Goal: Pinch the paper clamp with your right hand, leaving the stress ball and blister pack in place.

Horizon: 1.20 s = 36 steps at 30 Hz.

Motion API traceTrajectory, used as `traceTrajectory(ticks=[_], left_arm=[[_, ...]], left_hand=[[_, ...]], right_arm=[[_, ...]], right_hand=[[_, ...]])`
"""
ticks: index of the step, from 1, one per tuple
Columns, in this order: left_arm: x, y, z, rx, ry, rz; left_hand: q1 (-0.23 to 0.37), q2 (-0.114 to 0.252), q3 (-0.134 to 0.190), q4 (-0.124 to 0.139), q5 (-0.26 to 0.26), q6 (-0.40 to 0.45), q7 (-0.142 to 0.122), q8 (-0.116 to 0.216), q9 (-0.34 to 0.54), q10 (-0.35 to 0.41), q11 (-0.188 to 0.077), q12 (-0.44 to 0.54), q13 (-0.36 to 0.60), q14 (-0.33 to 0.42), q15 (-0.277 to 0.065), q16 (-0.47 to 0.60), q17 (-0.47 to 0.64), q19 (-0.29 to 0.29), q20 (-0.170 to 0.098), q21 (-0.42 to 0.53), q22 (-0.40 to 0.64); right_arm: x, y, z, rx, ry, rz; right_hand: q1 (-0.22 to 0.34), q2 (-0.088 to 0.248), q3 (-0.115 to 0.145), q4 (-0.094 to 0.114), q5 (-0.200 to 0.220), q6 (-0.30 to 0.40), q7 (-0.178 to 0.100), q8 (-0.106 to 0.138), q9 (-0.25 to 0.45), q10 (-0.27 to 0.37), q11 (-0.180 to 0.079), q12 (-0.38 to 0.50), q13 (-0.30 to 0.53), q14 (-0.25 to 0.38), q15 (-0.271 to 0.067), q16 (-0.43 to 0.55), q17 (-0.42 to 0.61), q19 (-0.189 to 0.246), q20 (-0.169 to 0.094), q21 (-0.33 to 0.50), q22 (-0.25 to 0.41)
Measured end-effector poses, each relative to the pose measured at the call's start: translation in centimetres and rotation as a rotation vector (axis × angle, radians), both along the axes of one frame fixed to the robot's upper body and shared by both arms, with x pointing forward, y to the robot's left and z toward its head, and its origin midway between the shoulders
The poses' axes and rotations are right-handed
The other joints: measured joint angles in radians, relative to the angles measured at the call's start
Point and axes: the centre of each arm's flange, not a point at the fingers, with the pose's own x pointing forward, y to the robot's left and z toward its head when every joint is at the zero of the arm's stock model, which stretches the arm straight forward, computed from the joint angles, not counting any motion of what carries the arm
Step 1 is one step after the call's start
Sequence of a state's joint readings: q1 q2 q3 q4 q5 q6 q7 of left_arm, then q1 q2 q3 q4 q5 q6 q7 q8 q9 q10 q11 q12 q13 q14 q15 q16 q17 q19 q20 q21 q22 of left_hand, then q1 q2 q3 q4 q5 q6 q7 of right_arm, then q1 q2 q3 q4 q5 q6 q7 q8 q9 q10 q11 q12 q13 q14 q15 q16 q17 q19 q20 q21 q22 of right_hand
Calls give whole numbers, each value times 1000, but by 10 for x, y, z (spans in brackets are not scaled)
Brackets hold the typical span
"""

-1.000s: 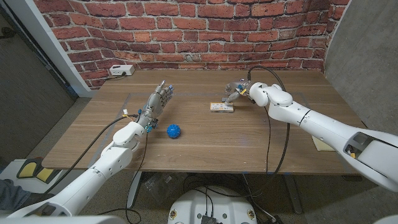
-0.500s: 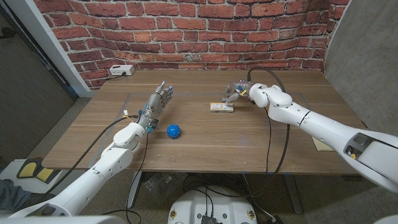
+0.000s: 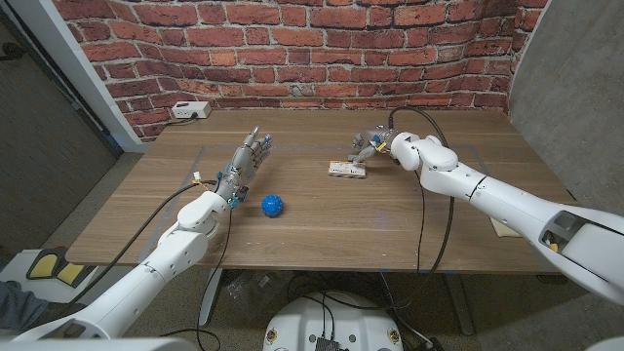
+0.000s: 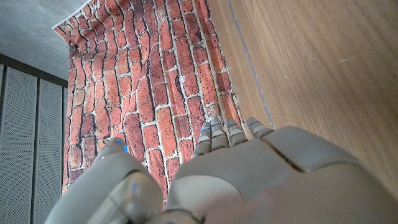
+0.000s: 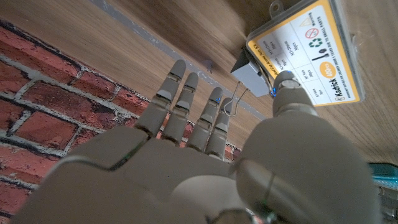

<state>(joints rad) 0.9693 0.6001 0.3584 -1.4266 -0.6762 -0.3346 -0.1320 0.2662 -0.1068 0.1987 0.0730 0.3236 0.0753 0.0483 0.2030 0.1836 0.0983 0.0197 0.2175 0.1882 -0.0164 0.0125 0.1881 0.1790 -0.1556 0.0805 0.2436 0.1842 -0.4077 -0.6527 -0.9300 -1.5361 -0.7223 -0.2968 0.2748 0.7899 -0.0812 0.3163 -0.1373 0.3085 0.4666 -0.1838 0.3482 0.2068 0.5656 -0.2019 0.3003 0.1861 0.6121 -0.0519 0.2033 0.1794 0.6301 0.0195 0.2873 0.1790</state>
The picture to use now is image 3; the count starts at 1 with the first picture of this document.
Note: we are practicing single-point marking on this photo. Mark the grey metal table leg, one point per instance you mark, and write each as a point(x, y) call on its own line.
point(458, 302)
point(208, 297)

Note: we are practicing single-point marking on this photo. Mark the yellow black foot pedal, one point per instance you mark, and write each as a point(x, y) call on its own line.
point(44, 265)

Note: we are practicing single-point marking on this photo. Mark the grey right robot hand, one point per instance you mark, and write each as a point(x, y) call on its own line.
point(378, 137)

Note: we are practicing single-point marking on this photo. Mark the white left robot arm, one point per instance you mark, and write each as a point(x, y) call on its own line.
point(146, 283)

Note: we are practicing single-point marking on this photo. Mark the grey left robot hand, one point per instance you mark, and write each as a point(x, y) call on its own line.
point(244, 163)

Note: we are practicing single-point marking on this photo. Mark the red brick printed backdrop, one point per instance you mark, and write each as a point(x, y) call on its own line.
point(312, 49)

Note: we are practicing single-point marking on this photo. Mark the clear plastic bag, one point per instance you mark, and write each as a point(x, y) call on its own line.
point(251, 287)

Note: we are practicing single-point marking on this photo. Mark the pale yellow sponge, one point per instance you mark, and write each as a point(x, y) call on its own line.
point(502, 229)

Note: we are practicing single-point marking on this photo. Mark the white power strip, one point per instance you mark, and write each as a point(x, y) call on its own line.
point(191, 109)

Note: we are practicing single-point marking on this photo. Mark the white door frame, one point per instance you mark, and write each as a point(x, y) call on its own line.
point(73, 63)

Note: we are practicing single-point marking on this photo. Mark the white robot torso base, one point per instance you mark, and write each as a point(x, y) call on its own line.
point(331, 322)

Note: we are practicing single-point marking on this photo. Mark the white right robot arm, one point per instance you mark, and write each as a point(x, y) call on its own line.
point(512, 205)

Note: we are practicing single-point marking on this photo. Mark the person leg in jeans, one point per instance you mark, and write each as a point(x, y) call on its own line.
point(19, 304)

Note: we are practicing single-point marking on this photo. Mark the blue spiky stress ball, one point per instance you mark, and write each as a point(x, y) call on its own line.
point(272, 205)

